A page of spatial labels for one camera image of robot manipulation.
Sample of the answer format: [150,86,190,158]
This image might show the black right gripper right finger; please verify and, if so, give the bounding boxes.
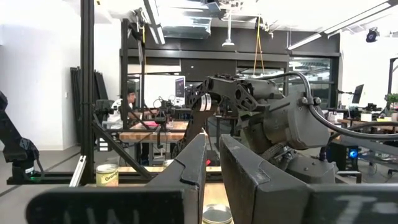
[219,133,398,224]

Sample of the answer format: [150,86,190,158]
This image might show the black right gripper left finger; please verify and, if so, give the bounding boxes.
[25,133,208,224]

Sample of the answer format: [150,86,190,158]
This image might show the small teal patterned can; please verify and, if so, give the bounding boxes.
[201,203,234,224]

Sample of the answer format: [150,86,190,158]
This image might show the tin can yellow orange label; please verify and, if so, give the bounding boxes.
[95,164,119,187]

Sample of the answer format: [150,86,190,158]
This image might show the black computer with blue light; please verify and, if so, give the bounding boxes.
[329,141,361,171]

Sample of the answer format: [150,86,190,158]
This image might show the white bar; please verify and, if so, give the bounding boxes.
[68,154,88,188]

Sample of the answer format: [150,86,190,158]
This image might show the wooden workbench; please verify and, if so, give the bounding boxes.
[119,121,190,143]

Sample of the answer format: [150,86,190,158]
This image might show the computer monitor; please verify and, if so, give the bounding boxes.
[352,83,364,105]
[175,76,187,99]

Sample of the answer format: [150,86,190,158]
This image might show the black leaning panels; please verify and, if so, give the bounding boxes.
[70,67,109,144]

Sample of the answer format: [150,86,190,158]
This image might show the person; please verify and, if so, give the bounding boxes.
[107,86,139,130]

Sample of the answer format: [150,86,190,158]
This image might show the long linear ceiling light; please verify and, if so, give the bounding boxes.
[287,0,393,51]

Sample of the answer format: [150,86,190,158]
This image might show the black ceiling spotlight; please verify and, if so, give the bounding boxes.
[365,27,381,44]

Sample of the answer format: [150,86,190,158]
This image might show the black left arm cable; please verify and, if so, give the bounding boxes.
[257,71,398,141]

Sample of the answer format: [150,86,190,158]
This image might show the black aluminium table frame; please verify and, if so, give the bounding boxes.
[6,0,224,186]

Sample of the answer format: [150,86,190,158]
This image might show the yellow hanging rope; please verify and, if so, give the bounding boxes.
[252,17,266,76]

